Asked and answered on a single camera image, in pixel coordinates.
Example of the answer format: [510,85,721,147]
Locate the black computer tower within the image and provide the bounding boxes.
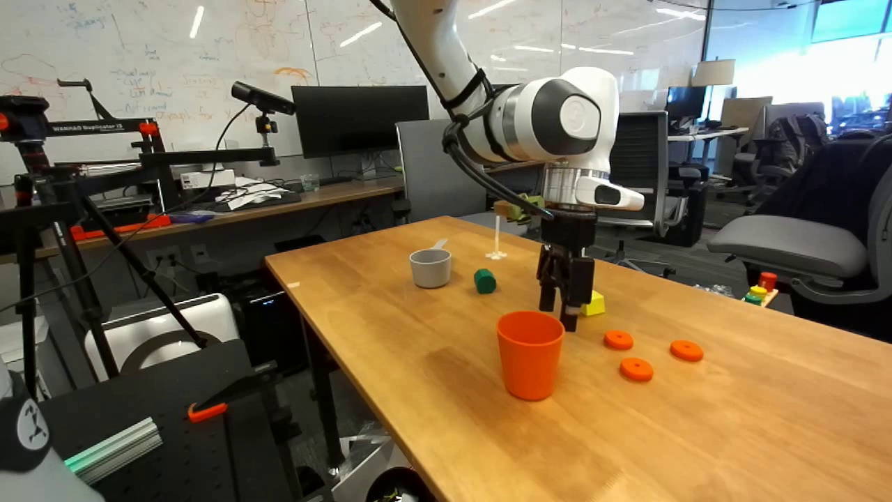
[239,288,309,374]

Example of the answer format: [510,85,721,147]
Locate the small black monitor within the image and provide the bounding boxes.
[665,85,709,131]

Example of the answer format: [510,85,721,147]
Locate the colourful stacking toy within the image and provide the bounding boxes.
[741,271,780,308]

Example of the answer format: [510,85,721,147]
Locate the white computer case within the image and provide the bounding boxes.
[83,293,242,383]

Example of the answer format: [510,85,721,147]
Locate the black clamp with orange handle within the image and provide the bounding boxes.
[186,370,281,425]

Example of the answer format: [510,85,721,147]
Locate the orange flat tool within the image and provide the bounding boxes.
[68,213,172,243]

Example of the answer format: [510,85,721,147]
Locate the camera on tripod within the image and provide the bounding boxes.
[0,81,298,402]

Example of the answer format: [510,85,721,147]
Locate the dark office chair with backpack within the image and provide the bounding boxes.
[730,102,831,206]

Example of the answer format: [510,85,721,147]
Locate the wooden desk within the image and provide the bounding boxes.
[0,176,406,264]

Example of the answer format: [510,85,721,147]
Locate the grey partition panel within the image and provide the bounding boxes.
[395,118,490,225]

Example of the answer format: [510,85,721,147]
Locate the black 3D printer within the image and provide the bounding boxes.
[0,78,176,241]

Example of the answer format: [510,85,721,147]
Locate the grey measuring cup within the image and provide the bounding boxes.
[409,238,452,289]

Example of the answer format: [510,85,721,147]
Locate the grey office chair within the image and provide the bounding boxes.
[707,132,892,344]

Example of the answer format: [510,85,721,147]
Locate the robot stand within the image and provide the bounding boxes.
[38,340,297,502]

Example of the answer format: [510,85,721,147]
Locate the orange plastic cup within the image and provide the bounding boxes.
[496,311,566,402]

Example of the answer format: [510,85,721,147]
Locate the whiteboard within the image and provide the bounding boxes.
[0,0,709,183]

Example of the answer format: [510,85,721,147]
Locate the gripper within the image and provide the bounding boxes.
[537,208,599,333]

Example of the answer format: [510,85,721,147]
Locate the white peg stand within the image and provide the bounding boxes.
[485,215,508,261]

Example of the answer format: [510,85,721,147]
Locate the white box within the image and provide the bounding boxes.
[179,169,237,191]

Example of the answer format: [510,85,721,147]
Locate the wall socket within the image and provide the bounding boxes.
[145,243,210,271]

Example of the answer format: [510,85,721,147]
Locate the black mesh office chair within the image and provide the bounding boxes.
[598,110,706,274]

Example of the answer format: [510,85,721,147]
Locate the white papers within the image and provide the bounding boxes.
[222,177,291,210]

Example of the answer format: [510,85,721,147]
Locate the aluminium rail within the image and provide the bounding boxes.
[64,417,164,486]

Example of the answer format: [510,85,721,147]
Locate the green and tan wooden toy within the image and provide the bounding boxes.
[493,195,546,224]

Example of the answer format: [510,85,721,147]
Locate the window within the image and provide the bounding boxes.
[704,0,892,135]

